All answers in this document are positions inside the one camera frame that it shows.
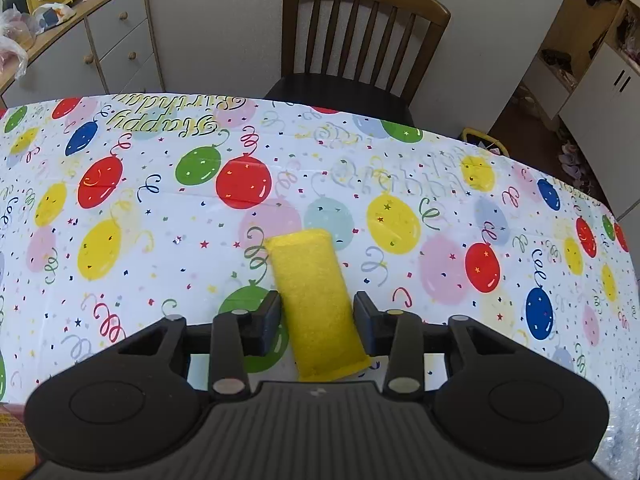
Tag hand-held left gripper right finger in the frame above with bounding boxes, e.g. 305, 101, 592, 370
352, 290, 526, 397

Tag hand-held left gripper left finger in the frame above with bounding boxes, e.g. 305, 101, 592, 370
117, 290, 284, 397

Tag yellow sponge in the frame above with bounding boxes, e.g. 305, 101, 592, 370
263, 227, 372, 383

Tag balloon print tablecloth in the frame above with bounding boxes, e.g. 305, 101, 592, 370
0, 91, 640, 480

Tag brown wooden chair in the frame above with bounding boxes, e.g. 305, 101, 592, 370
262, 0, 452, 128

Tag purple slippers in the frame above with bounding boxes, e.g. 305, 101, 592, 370
556, 140, 597, 187

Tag bubble wrap sheet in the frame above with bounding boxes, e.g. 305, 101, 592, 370
592, 394, 640, 480

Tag white sideboard with wooden top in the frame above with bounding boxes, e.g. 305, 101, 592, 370
0, 0, 166, 109

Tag black item on shelf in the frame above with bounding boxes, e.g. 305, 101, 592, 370
541, 48, 577, 74

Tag small white plastic bag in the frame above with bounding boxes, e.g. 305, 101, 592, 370
32, 2, 77, 29

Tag yellow plastic frame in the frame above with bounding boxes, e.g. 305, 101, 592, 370
461, 127, 512, 157

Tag white wooden wall cabinet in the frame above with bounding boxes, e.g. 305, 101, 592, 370
487, 0, 640, 221

